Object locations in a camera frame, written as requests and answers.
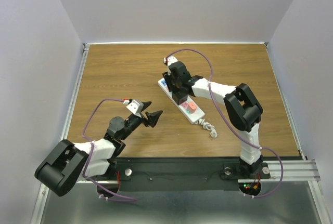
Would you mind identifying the black cube socket adapter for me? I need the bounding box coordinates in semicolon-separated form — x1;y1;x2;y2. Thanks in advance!
172;91;188;105

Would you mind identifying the white power strip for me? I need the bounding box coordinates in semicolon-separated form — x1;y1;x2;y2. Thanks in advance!
158;78;205;124

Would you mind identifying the white power cord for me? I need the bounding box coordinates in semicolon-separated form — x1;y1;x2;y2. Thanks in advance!
198;120;218;139

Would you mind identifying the pink plug adapter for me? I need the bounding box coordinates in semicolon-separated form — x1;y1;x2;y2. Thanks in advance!
187;102;197;114

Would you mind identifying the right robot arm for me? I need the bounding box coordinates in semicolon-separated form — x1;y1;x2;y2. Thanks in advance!
158;57;263;177

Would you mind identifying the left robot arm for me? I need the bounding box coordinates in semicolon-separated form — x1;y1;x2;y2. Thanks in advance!
34;99;163;196

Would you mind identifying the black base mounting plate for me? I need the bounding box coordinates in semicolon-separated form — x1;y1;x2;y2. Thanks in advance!
94;157;271;192

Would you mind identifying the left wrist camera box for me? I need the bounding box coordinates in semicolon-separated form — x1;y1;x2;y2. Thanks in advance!
123;98;144;117

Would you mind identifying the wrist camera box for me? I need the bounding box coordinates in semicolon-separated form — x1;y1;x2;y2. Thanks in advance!
163;55;178;66
123;98;144;117

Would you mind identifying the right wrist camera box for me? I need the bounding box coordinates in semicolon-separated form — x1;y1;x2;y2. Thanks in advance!
163;55;178;66

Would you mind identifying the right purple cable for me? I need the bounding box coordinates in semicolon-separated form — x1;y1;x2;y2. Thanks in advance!
166;49;284;199

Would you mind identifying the purple cable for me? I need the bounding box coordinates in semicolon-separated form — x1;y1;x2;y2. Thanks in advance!
82;98;138;202
166;49;284;199

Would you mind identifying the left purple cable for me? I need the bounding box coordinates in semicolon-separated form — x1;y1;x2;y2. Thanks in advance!
82;98;138;202

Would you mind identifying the aluminium frame rail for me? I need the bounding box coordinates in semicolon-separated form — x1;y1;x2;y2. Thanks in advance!
30;43;90;224

